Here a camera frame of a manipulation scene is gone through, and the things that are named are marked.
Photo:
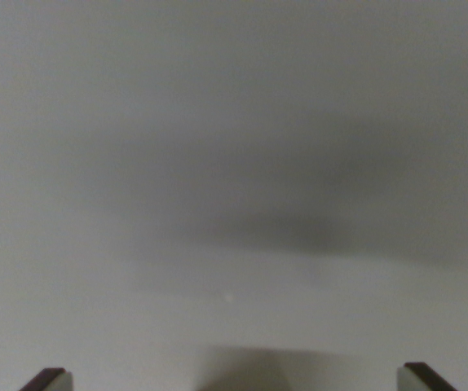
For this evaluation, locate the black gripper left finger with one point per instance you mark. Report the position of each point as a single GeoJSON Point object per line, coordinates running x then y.
{"type": "Point", "coordinates": [50, 380]}

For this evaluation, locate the white plastic bin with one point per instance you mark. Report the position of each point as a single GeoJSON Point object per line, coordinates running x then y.
{"type": "Point", "coordinates": [234, 122]}

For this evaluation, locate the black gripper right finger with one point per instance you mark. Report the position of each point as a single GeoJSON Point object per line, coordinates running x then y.
{"type": "Point", "coordinates": [417, 379]}

